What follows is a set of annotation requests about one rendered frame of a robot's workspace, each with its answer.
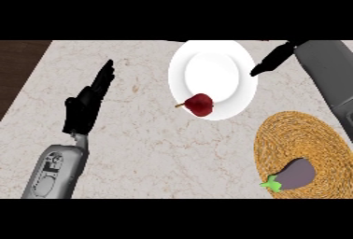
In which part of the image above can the round woven straw placemat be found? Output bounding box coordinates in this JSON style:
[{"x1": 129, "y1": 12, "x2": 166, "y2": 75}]
[{"x1": 255, "y1": 110, "x2": 353, "y2": 200}]

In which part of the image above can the purple eggplant with green stem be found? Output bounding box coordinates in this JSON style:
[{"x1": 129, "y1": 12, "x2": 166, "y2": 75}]
[{"x1": 260, "y1": 158, "x2": 318, "y2": 192}]

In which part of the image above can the white round plate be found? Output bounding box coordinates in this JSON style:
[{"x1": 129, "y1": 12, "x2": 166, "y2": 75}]
[{"x1": 167, "y1": 39, "x2": 260, "y2": 121}]

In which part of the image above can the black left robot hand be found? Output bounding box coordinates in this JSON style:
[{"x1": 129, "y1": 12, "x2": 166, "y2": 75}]
[{"x1": 61, "y1": 59, "x2": 116, "y2": 136}]

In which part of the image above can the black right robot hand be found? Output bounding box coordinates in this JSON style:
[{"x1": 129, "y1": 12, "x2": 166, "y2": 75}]
[{"x1": 249, "y1": 39, "x2": 311, "y2": 77}]

